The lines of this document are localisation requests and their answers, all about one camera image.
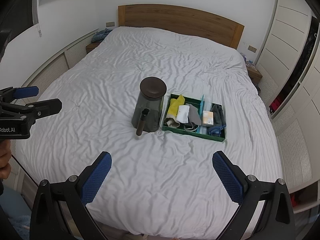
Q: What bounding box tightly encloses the green tray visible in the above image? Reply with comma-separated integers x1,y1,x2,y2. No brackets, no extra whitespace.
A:
162,94,227,143

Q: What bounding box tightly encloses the wooden nightstand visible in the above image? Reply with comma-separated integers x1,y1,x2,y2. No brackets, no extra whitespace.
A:
245,64,263,80

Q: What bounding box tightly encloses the white bed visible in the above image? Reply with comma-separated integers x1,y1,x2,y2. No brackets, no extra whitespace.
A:
19,26,284,239

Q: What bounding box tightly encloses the dark glass jug with lid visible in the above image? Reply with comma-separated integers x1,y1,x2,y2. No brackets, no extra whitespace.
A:
132,77,167,138

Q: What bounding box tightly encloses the white wardrobe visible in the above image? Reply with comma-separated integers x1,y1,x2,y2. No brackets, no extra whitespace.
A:
255,0,320,213

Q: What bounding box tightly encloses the grey face mask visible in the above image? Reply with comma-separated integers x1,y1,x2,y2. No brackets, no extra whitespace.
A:
184,103,202,132

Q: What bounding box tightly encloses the small bedside clutter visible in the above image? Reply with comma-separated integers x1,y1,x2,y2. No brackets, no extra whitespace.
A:
240,52,257,68

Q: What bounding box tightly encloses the person's left hand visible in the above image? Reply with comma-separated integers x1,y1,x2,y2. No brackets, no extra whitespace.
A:
0,139,12,179

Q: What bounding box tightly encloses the clear zip bag teal strip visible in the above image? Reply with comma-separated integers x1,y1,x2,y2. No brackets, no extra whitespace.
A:
196,94,209,135

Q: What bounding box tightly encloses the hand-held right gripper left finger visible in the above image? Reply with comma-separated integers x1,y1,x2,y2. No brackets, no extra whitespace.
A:
30,151,112,240

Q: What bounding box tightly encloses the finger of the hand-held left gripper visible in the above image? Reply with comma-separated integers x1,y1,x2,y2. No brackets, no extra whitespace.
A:
0,98,62,121
0,86,39,103

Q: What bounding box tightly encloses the beige tissue pack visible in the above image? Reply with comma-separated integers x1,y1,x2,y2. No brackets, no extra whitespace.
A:
201,110,214,127

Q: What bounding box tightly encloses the dark green towel blue edge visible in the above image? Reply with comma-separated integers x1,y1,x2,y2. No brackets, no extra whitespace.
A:
208,104,227,135

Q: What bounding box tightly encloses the light blue cloth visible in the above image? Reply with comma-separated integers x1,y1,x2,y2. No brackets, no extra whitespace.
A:
0,187,33,240

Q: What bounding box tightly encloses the wooden headboard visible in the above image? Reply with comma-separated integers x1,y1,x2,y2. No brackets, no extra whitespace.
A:
118,4,245,49

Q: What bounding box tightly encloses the thin dark cable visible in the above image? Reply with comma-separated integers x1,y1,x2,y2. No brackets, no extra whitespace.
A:
10,155,38,187

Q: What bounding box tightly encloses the red item in wardrobe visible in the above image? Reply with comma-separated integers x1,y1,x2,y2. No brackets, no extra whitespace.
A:
269,98,282,112

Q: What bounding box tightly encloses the yellow cloth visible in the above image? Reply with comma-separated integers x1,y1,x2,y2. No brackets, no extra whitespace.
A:
165,94,186,128

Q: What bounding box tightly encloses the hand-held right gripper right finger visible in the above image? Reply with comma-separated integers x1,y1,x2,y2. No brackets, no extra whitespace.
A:
212,151,296,240

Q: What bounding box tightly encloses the blue crumpled cloth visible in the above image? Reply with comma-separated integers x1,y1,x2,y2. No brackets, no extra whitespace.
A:
91,29,113,43

